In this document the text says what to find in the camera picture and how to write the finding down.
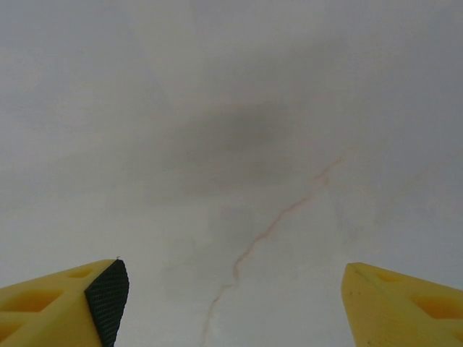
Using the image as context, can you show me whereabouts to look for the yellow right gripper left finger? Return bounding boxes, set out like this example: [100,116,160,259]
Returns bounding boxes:
[0,258,130,347]

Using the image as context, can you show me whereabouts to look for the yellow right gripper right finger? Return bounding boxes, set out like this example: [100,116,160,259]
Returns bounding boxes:
[341,262,463,347]

